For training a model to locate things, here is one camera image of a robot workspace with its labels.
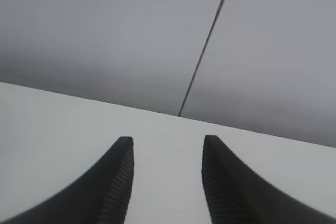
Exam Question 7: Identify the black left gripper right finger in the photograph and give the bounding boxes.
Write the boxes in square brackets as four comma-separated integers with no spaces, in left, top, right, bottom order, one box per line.
[201,135,335,223]

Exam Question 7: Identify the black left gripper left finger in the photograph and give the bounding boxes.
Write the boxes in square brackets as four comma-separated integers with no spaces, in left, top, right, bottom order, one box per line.
[4,136,134,223]

